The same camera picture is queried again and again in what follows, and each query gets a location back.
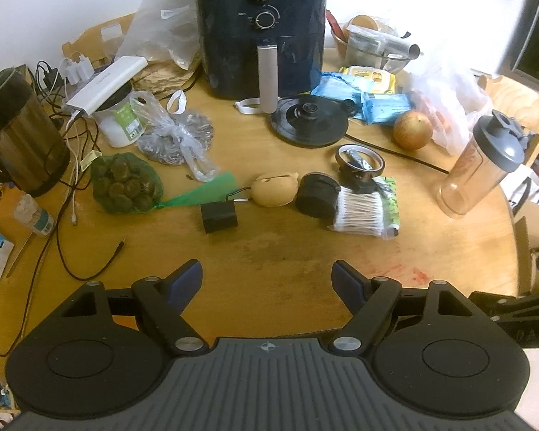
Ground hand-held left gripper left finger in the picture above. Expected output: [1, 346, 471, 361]
[49, 259, 209, 355]

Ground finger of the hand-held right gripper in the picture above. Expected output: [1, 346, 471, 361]
[469, 291, 539, 349]

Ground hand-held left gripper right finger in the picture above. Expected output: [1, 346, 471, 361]
[328, 259, 487, 355]

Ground black charger cube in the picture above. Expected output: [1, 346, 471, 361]
[201, 202, 239, 235]

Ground cotton swab pack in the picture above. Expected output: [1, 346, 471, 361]
[327, 177, 400, 240]

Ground black round case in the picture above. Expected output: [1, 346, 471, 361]
[295, 173, 341, 219]

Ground tan silicone case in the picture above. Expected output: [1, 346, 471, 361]
[225, 172, 301, 208]

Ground amber tape roll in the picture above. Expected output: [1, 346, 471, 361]
[335, 144, 386, 177]

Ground silver foil packet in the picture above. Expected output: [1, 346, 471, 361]
[346, 149, 374, 170]

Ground green net bag of chestnuts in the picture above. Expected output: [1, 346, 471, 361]
[90, 153, 239, 214]

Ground clear bag of seeds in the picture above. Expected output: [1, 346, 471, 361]
[135, 91, 221, 183]

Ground clear shaker bottle grey lid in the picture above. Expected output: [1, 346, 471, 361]
[436, 110, 527, 220]

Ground yellow-red apple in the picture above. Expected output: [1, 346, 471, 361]
[393, 111, 433, 150]

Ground small water bottle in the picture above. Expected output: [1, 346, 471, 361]
[13, 193, 55, 237]

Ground black kettle base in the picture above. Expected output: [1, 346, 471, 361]
[271, 97, 349, 147]

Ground white jar green label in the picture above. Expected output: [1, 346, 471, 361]
[92, 83, 145, 148]

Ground blue wet wipes pack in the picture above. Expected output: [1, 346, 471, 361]
[311, 72, 364, 120]
[361, 92, 415, 125]

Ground yellow wet wipes pack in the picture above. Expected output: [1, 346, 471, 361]
[339, 66, 397, 95]

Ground brown paper bag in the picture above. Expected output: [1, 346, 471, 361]
[132, 56, 204, 96]

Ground clear plastic bag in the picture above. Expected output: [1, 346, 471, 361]
[409, 63, 496, 156]

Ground wooden chair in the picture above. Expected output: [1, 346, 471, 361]
[476, 74, 539, 168]

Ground white power bank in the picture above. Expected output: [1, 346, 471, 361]
[66, 56, 148, 116]

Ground steel electric kettle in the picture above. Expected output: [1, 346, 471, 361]
[0, 67, 71, 198]

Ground bowl of kitchen things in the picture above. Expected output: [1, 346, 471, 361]
[330, 13, 420, 75]

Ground white charger plugs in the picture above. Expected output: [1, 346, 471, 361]
[60, 53, 96, 85]

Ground silver foil roll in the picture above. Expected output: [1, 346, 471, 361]
[384, 36, 421, 60]

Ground black power adapter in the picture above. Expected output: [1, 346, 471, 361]
[36, 60, 63, 94]

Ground dark blue air fryer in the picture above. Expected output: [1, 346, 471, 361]
[194, 0, 328, 115]

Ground torn cardboard sheet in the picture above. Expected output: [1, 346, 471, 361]
[62, 13, 136, 71]

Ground large crumpled plastic bag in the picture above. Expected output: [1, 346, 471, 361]
[116, 0, 203, 71]

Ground black usb cable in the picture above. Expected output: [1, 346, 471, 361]
[56, 157, 127, 282]

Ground black kettle base cord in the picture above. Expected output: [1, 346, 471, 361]
[344, 132, 450, 175]

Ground white bag black handles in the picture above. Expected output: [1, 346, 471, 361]
[498, 165, 539, 208]

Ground white strap loop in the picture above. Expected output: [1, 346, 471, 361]
[235, 98, 265, 116]

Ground red utensil handle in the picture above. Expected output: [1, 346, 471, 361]
[326, 9, 347, 42]

